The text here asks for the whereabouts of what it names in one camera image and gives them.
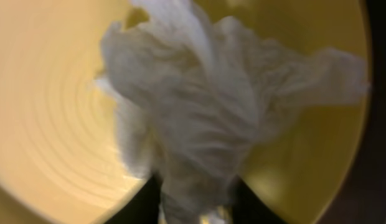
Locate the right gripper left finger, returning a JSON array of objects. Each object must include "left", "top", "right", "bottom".
[{"left": 104, "top": 175, "right": 160, "bottom": 224}]

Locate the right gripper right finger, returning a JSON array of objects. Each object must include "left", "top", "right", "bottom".
[{"left": 232, "top": 179, "right": 286, "bottom": 224}]

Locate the yellow plate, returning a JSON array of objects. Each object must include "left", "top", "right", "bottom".
[{"left": 0, "top": 0, "right": 367, "bottom": 223}]

